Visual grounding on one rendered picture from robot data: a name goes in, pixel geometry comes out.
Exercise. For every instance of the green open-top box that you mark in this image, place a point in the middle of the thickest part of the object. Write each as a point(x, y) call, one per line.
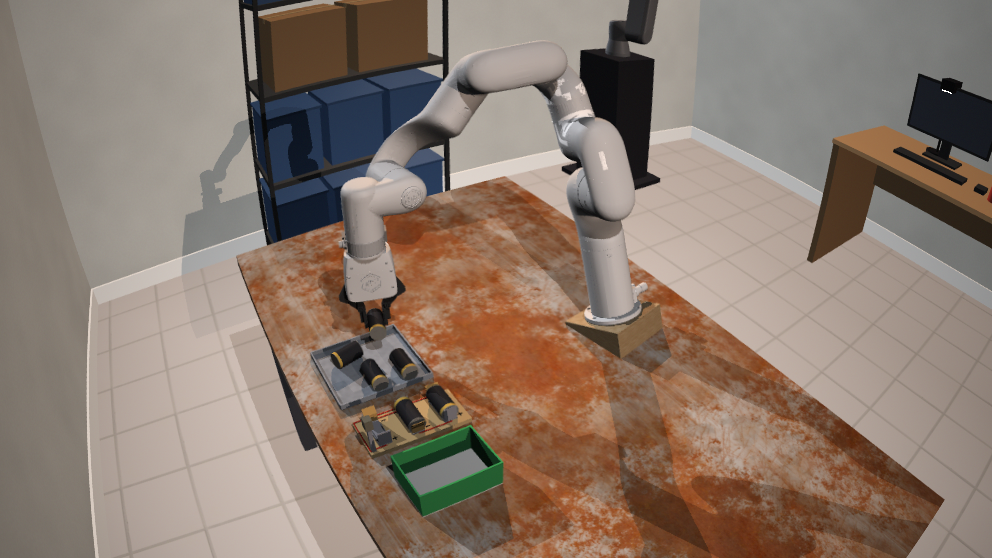
point(446, 459)

